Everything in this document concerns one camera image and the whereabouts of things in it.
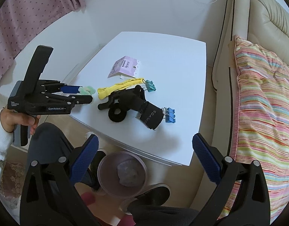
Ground green pink scrunchie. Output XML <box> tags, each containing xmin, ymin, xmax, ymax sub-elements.
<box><xmin>78</xmin><ymin>86</ymin><xmax>96</xmax><ymax>95</ymax></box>

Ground yellow plastic hair clip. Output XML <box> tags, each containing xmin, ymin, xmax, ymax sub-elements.
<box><xmin>98</xmin><ymin>78</ymin><xmax>145</xmax><ymax>100</ymax></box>

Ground white sock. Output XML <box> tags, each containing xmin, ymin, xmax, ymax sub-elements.
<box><xmin>116</xmin><ymin>160</ymin><xmax>141</xmax><ymax>187</ymax></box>

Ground white sleeve forearm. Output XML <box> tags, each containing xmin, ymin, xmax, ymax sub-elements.
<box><xmin>0</xmin><ymin>109</ymin><xmax>14</xmax><ymax>194</ymax></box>

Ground pink trash bin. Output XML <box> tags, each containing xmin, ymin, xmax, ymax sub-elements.
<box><xmin>97</xmin><ymin>151</ymin><xmax>148</xmax><ymax>199</ymax></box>

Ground person left hand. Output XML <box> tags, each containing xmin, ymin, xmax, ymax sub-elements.
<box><xmin>0</xmin><ymin>108</ymin><xmax>41</xmax><ymax>135</ymax></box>

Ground dark trouser leg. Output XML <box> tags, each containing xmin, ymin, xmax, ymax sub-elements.
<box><xmin>25</xmin><ymin>122</ymin><xmax>74</xmax><ymax>170</ymax></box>

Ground striped colourful quilt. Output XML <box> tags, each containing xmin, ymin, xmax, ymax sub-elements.
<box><xmin>230</xmin><ymin>36</ymin><xmax>289</xmax><ymax>221</ymax></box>

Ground black forked holder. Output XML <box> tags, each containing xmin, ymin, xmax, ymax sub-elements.
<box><xmin>98</xmin><ymin>85</ymin><xmax>147</xmax><ymax>111</ymax></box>

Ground pink paper package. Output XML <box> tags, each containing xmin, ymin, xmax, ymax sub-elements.
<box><xmin>108</xmin><ymin>56</ymin><xmax>141</xmax><ymax>78</ymax></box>

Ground white bedside table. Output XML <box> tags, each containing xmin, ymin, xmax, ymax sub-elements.
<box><xmin>64</xmin><ymin>31</ymin><xmax>207</xmax><ymax>167</ymax></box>

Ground blue binder clip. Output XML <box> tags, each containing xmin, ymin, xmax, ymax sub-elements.
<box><xmin>162</xmin><ymin>107</ymin><xmax>176</xmax><ymax>124</ymax></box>

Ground black shoe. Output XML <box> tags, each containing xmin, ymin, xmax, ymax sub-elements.
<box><xmin>120</xmin><ymin>183</ymin><xmax>170</xmax><ymax>215</ymax></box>

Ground teal binder clip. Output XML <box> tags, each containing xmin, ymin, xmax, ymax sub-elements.
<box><xmin>142</xmin><ymin>79</ymin><xmax>156</xmax><ymax>92</ymax></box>

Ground pink dotted curtain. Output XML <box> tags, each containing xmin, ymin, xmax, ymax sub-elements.
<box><xmin>0</xmin><ymin>0</ymin><xmax>85</xmax><ymax>81</ymax></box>

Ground cream leather headboard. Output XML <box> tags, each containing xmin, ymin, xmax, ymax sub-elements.
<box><xmin>211</xmin><ymin>0</ymin><xmax>289</xmax><ymax>156</ymax></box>

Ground black hair tie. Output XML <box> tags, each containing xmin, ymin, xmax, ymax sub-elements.
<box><xmin>107</xmin><ymin>102</ymin><xmax>128</xmax><ymax>124</ymax></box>

